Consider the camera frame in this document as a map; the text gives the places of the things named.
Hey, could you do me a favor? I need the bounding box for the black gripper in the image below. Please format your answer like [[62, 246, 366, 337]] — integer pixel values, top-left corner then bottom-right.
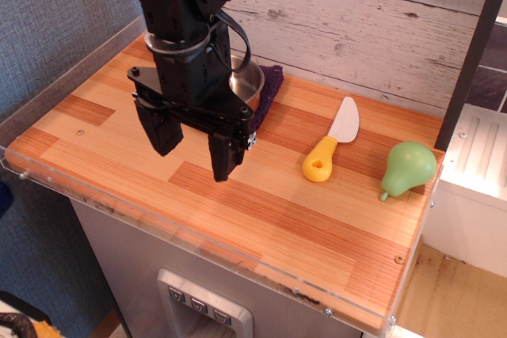
[[128, 47, 257, 182]]

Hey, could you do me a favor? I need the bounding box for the yellow handled toy knife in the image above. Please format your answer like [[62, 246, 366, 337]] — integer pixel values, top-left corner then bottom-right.
[[302, 97, 360, 182]]

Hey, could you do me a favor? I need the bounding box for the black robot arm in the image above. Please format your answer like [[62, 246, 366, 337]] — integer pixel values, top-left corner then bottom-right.
[[128, 0, 255, 182]]

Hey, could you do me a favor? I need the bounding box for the clear acrylic counter guard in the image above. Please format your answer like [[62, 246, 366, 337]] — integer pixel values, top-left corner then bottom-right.
[[6, 141, 435, 337]]

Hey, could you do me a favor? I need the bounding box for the stainless steel pan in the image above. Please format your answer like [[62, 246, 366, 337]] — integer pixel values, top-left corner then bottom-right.
[[229, 61, 265, 108]]

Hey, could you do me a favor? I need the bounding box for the purple knitted cloth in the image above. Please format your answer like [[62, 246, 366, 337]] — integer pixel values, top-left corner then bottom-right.
[[251, 65, 284, 131]]

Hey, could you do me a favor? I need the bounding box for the stainless steel toy fridge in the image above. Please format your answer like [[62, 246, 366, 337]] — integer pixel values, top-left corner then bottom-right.
[[71, 201, 363, 337]]

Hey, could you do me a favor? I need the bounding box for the green toy pear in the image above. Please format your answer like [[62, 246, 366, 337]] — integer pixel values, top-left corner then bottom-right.
[[379, 142, 437, 201]]

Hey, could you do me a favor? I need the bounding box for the white toy sink unit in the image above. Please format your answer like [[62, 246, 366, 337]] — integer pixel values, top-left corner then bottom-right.
[[421, 16, 507, 278]]

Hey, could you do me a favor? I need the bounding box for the dark right shelf post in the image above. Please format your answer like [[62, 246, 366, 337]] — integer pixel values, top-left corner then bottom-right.
[[434, 0, 503, 151]]

